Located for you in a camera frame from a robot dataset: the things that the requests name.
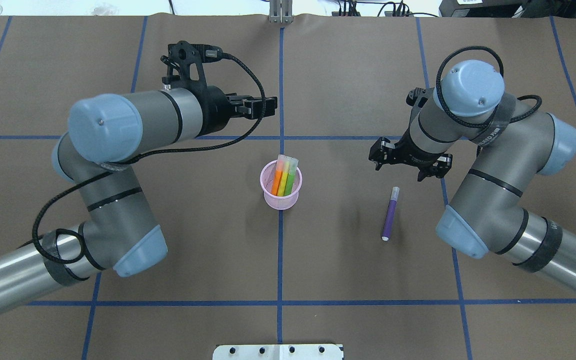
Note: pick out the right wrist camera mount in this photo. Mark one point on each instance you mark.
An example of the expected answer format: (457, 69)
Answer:
(416, 99)

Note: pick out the black box with label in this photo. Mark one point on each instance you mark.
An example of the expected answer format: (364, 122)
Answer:
(529, 9)

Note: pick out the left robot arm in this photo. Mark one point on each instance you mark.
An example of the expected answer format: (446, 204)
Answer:
(105, 221)

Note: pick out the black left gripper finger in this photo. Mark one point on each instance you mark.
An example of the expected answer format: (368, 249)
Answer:
(253, 113)
(248, 103)

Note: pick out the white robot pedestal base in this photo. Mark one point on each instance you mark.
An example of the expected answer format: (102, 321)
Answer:
(303, 351)

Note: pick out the aluminium frame post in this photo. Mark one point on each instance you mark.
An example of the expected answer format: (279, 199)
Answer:
(281, 11)

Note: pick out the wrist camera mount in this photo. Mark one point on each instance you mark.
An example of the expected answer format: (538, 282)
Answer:
(416, 99)
(184, 62)

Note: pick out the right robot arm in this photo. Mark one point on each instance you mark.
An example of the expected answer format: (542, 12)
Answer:
(516, 144)

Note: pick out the orange highlighter pen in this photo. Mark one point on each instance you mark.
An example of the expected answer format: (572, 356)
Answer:
(277, 174)

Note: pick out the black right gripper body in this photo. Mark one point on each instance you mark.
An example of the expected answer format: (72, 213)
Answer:
(410, 151)

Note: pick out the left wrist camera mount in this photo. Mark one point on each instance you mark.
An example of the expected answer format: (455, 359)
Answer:
(184, 62)

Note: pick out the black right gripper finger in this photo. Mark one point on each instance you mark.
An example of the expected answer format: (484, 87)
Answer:
(438, 169)
(382, 153)

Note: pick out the green highlighter pen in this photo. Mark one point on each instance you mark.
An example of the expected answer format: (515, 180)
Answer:
(290, 176)

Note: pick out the purple highlighter pen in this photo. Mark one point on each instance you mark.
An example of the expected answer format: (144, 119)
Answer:
(387, 226)

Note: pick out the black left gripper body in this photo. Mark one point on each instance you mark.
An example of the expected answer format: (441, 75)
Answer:
(214, 111)

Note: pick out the yellow highlighter pen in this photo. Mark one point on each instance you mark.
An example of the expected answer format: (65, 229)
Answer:
(283, 179)

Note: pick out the pink mesh pen holder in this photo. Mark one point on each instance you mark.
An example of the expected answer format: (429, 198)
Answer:
(276, 203)

